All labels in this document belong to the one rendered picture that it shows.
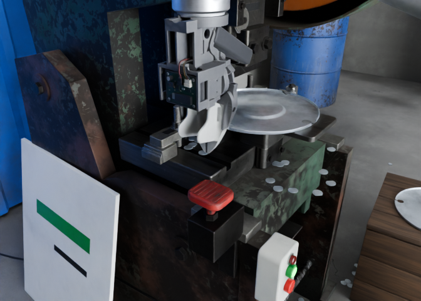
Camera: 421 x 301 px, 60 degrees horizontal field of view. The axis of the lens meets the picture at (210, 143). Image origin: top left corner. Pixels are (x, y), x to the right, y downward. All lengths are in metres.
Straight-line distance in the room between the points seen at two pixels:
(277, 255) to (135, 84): 0.56
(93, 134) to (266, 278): 0.56
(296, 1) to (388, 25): 3.04
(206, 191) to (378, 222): 0.81
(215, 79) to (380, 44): 3.77
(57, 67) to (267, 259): 0.68
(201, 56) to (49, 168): 0.80
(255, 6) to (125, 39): 0.32
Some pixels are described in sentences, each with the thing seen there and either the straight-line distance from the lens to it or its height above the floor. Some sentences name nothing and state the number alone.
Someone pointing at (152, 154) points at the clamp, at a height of 0.72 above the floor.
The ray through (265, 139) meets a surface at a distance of 0.88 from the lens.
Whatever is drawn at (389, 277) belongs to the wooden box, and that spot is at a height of 0.17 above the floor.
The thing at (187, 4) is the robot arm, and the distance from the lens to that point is 0.48.
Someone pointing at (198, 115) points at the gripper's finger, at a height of 0.90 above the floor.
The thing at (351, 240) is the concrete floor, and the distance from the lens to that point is 1.79.
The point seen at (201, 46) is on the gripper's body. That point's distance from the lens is 0.50.
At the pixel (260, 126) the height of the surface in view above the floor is 0.78.
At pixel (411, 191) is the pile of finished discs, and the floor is 0.35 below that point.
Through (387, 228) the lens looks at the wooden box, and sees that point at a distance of 1.32.
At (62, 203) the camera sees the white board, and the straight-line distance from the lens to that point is 1.19.
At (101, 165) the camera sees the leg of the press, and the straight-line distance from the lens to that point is 1.02.
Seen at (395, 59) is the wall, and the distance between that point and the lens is 4.22.
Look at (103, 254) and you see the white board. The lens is 1.08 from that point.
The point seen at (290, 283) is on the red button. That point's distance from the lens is 0.78.
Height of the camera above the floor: 1.12
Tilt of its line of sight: 27 degrees down
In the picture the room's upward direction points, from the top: straight up
